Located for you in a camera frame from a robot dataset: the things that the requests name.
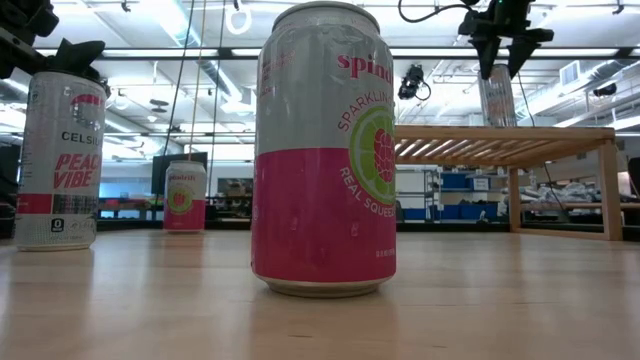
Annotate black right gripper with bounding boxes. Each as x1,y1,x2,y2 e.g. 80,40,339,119
457,0,555,81

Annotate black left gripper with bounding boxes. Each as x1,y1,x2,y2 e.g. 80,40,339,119
0,0,112,99

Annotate tall silver black-top can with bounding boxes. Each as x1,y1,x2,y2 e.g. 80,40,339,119
477,62,519,129

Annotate Celsius Peach Vibe can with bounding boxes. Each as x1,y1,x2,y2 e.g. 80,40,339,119
13,69,109,253

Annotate pink Spindrift can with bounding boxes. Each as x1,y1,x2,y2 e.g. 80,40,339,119
162,159,208,234
249,0,399,300

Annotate wooden slatted shelf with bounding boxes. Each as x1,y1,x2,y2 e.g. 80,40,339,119
393,124,625,243

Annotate rack with blue bins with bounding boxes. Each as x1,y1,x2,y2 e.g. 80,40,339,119
397,167,511,224

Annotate black monitor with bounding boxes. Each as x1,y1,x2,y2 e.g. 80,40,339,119
151,151,209,197

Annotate table with red items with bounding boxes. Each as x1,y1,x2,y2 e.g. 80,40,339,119
97,195,166,221

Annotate cluttered workbench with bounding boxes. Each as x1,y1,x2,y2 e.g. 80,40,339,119
519,179,640,226

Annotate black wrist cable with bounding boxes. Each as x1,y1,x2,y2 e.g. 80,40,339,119
397,0,474,25

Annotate black overhead camera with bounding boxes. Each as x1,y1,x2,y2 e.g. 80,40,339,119
397,63,432,102

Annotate black hanging cable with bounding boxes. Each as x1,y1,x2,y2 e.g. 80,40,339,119
159,0,196,161
207,0,226,199

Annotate yellow hanging rope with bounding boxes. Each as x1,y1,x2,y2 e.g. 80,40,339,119
187,0,209,149

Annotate overhead frame light bar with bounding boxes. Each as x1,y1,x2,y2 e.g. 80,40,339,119
29,47,640,62

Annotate white cable ring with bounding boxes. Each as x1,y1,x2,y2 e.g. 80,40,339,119
223,0,253,36

